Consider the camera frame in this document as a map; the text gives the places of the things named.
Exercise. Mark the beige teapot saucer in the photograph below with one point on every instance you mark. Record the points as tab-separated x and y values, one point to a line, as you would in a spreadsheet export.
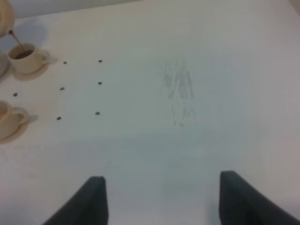
4	65

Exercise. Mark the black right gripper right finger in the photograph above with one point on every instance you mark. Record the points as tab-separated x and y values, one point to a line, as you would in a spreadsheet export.
242	204

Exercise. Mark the beige far cup saucer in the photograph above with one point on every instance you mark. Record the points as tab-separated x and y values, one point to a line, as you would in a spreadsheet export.
31	66

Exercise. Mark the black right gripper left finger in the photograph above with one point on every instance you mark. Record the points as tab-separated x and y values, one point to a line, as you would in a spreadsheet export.
88	206

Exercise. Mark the beige teacup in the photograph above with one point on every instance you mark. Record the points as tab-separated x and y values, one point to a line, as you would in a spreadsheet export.
18	52
6	109

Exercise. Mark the beige far teacup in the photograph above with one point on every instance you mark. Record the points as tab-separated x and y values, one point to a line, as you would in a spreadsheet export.
18	52

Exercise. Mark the beige near teacup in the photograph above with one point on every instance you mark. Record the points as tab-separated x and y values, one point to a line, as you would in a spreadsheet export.
6	109

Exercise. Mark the beige cup saucer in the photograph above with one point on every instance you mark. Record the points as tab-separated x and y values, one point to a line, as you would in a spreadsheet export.
14	134
31	66

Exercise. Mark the beige near cup saucer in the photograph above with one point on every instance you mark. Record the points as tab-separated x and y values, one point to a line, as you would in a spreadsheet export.
14	134

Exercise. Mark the beige ceramic teapot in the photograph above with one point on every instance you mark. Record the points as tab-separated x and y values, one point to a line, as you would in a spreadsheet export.
7	17

